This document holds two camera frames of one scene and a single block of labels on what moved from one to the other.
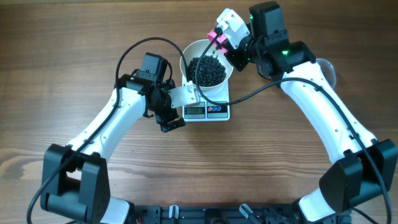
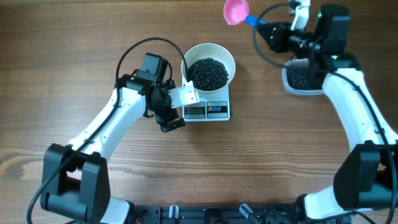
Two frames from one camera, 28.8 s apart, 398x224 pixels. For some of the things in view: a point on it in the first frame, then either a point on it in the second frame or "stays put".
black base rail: (218, 214) stays put
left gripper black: (171, 114) stays put
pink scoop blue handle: (217, 40) -> (236, 12)
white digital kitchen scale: (208, 112) stays put
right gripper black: (232, 55) -> (277, 41)
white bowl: (214, 68) stays put
